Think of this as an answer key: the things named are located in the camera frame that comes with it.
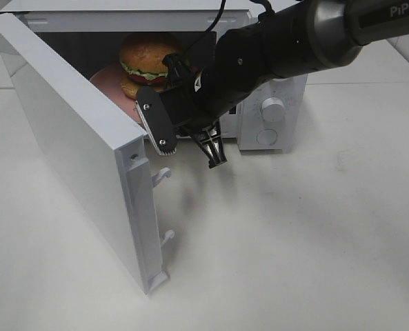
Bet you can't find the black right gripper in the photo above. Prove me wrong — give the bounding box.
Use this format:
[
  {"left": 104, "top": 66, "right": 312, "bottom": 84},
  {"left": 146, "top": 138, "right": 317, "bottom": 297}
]
[{"left": 135, "top": 26, "right": 273, "bottom": 169}]

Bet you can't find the white microwave knob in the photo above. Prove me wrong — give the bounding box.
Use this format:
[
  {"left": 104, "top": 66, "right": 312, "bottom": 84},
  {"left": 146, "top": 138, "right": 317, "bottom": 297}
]
[{"left": 261, "top": 97, "right": 286, "bottom": 123}]

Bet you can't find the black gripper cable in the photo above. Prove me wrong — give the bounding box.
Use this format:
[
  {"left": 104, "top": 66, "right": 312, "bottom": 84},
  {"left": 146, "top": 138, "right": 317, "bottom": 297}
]
[{"left": 176, "top": 0, "right": 277, "bottom": 66}]

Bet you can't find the white microwave oven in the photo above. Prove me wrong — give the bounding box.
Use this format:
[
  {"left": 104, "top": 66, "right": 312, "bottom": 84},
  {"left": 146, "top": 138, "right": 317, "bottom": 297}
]
[{"left": 0, "top": 1, "right": 306, "bottom": 152}]

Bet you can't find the pink plate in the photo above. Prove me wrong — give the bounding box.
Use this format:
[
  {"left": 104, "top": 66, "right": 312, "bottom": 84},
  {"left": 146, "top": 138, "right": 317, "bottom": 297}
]
[{"left": 89, "top": 63, "right": 143, "bottom": 126}]

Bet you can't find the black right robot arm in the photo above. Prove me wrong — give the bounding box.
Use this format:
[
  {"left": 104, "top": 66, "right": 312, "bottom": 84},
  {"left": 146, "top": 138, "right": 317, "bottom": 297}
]
[{"left": 135, "top": 1, "right": 409, "bottom": 167}]

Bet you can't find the white microwave door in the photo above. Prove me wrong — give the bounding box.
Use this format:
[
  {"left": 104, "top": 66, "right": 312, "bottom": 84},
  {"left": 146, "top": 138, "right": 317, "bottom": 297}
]
[{"left": 0, "top": 13, "right": 174, "bottom": 293}]

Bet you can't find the round white door button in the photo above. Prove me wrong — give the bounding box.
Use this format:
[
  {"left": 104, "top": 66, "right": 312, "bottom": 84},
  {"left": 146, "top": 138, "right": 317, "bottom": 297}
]
[{"left": 256, "top": 128, "right": 278, "bottom": 146}]

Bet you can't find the burger with lettuce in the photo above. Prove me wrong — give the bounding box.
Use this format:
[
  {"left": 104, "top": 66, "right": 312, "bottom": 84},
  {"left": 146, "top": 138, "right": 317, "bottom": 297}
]
[{"left": 119, "top": 32, "right": 182, "bottom": 99}]

